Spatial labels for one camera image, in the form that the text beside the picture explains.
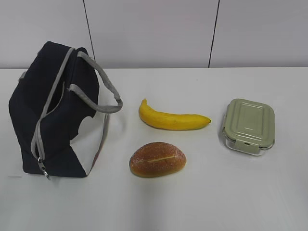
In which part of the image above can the yellow banana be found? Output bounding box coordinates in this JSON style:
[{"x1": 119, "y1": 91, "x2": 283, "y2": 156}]
[{"x1": 139, "y1": 99, "x2": 211, "y2": 130}]

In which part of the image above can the navy blue lunch bag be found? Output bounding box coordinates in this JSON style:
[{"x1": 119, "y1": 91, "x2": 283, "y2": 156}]
[{"x1": 9, "y1": 41, "x2": 123, "y2": 178}]

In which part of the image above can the green lid glass container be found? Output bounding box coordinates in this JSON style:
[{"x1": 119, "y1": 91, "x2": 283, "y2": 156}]
[{"x1": 221, "y1": 99, "x2": 275, "y2": 156}]

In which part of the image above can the brown bread roll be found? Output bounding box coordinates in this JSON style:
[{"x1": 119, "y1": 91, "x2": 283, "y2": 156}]
[{"x1": 129, "y1": 142, "x2": 187, "y2": 178}]

